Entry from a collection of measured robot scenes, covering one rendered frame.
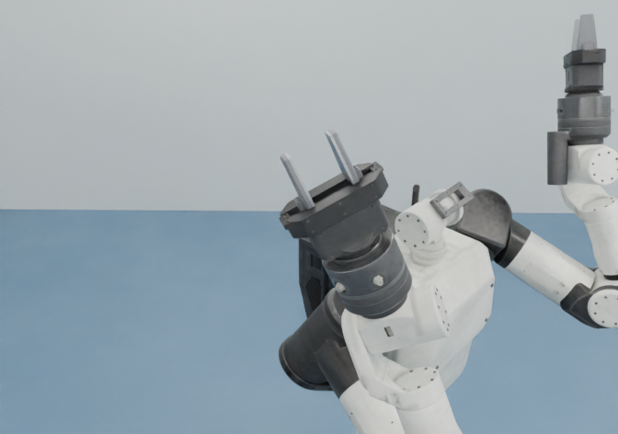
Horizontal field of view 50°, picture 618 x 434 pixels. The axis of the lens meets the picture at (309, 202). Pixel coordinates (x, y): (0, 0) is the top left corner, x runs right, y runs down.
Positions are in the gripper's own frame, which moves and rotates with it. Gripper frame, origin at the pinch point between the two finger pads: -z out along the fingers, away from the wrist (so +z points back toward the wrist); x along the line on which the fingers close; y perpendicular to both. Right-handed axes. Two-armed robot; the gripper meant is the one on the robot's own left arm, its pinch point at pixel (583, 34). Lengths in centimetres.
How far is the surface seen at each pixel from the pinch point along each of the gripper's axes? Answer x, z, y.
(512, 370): -138, 113, 2
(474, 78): -220, -8, 13
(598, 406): -127, 122, -27
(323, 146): -219, 23, 92
